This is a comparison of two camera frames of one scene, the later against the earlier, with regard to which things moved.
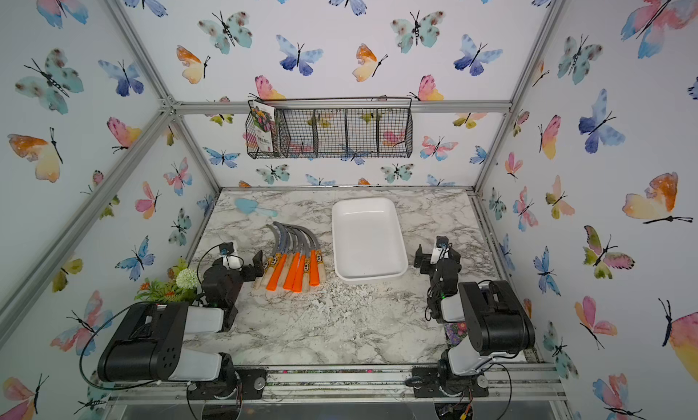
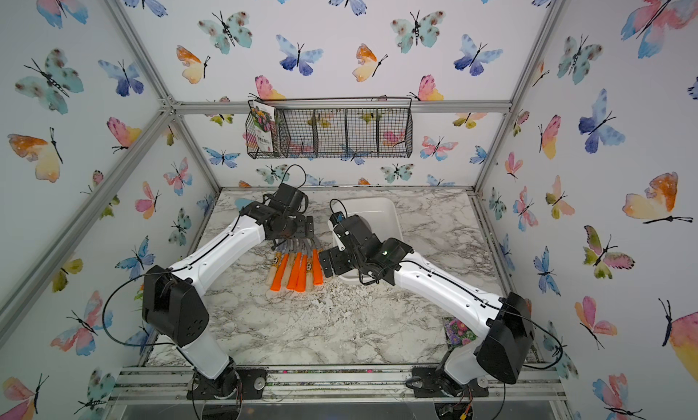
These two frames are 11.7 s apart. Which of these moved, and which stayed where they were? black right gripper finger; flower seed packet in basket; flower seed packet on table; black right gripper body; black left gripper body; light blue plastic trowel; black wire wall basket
Moved: black left gripper body; black right gripper finger; black right gripper body
Stayed: flower seed packet in basket; flower seed packet on table; black wire wall basket; light blue plastic trowel
